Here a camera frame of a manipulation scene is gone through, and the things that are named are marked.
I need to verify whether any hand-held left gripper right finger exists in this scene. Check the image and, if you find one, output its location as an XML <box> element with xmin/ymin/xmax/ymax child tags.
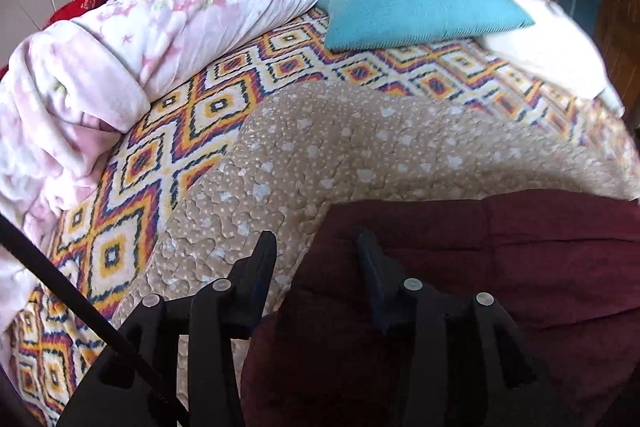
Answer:
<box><xmin>354</xmin><ymin>229</ymin><xmax>583</xmax><ymax>427</ymax></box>

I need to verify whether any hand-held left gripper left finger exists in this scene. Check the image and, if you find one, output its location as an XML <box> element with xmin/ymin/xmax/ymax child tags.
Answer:
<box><xmin>56</xmin><ymin>229</ymin><xmax>278</xmax><ymax>427</ymax></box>

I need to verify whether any maroon quilted coat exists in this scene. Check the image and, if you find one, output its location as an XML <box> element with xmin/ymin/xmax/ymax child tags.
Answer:
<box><xmin>240</xmin><ymin>189</ymin><xmax>640</xmax><ymax>427</ymax></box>

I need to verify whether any beige dotted quilted mat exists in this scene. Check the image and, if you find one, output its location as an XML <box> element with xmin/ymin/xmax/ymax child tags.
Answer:
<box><xmin>110</xmin><ymin>82</ymin><xmax>640</xmax><ymax>339</ymax></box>

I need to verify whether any colourful diamond patterned blanket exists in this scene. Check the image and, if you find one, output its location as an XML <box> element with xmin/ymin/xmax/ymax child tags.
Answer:
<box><xmin>10</xmin><ymin>9</ymin><xmax>626</xmax><ymax>427</ymax></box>

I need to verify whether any pink floral blanket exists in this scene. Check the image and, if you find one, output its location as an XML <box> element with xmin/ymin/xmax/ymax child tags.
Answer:
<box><xmin>0</xmin><ymin>0</ymin><xmax>357</xmax><ymax>323</ymax></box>

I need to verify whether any teal pillow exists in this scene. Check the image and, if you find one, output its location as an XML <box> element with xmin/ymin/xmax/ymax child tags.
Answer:
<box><xmin>317</xmin><ymin>0</ymin><xmax>536</xmax><ymax>53</ymax></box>

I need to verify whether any white pillow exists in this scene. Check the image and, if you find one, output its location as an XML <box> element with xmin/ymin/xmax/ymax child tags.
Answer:
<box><xmin>480</xmin><ymin>0</ymin><xmax>626</xmax><ymax>118</ymax></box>

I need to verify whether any brown wooden door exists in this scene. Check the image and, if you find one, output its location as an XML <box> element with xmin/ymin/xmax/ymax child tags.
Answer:
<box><xmin>594</xmin><ymin>0</ymin><xmax>640</xmax><ymax>125</ymax></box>

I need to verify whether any black cable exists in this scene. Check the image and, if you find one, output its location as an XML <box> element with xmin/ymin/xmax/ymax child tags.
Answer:
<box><xmin>0</xmin><ymin>216</ymin><xmax>192</xmax><ymax>427</ymax></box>

